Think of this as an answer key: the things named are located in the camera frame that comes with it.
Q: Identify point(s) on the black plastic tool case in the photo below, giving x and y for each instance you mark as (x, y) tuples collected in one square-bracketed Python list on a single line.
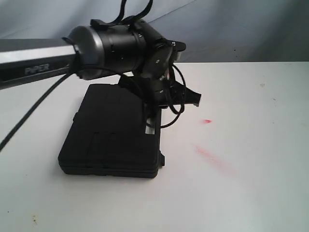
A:
[(108, 136)]

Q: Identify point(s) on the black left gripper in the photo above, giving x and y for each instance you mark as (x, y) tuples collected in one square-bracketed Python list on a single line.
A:
[(158, 89)]

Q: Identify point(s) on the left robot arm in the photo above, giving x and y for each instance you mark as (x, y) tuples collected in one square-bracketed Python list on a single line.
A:
[(139, 54)]

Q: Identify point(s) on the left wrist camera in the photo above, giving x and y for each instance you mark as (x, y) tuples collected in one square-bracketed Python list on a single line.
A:
[(177, 49)]

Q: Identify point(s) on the white backdrop cloth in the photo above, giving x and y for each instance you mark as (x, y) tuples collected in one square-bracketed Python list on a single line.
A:
[(213, 30)]

